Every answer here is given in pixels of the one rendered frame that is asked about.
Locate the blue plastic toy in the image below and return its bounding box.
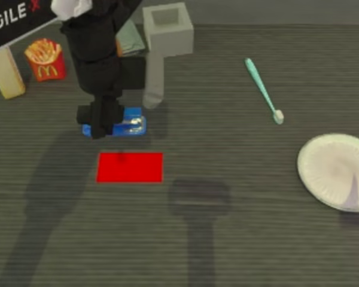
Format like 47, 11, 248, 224
81, 106, 148, 139

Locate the red mat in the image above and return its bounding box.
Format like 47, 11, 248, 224
96, 152, 164, 184

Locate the grey-green folded cloth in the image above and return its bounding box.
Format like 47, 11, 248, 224
115, 20, 147, 57

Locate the red french fries box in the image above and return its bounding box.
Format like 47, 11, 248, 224
23, 38, 68, 83

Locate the beige block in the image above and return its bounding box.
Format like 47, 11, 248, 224
0, 47, 27, 100

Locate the black AgileX printed panel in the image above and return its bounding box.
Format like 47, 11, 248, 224
0, 0, 64, 55

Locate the teal toothbrush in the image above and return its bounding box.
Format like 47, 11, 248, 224
244, 57, 285, 125

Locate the white paper plate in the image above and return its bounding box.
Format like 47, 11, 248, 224
296, 133, 359, 213

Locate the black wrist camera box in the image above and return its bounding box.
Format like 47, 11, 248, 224
118, 56, 147, 91

